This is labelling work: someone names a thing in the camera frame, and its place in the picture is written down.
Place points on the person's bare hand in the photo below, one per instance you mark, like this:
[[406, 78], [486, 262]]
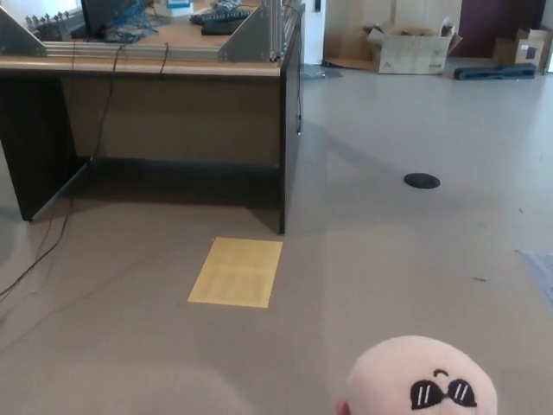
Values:
[[343, 408]]

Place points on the pink plush dumpling with sunglasses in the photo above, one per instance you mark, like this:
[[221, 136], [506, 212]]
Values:
[[389, 372]]

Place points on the yellow paper sheet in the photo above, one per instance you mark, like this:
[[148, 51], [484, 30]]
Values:
[[237, 272]]

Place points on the black round floor cover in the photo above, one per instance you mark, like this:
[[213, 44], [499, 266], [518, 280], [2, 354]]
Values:
[[422, 180]]

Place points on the clear plastic sheet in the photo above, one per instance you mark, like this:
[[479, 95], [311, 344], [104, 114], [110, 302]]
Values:
[[542, 272]]

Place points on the crumpled clear plastic bag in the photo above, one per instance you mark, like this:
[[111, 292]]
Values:
[[319, 73]]

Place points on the wooden desk with dark sides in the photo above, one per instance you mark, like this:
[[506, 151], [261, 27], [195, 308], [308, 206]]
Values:
[[173, 112]]

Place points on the large open cardboard box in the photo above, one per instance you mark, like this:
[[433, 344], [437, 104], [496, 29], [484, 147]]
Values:
[[410, 54]]

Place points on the flat cardboard sheet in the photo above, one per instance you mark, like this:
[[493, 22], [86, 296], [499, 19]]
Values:
[[345, 47]]

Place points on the flat black keyboard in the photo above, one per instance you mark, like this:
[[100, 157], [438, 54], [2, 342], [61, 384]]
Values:
[[218, 28]]

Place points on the small cardboard box with label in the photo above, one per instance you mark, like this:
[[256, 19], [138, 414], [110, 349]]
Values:
[[527, 49]]

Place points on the dark purple door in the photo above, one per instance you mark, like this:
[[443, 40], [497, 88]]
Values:
[[488, 26]]

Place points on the white and blue box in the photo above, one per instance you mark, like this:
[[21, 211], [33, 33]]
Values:
[[177, 5]]

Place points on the black monitor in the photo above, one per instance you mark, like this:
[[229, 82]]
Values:
[[97, 15]]

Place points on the row of dark metal bolts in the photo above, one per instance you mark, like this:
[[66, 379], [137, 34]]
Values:
[[47, 21]]

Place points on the aluminium profile frame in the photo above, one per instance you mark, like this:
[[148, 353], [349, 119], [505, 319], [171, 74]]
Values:
[[242, 43]]

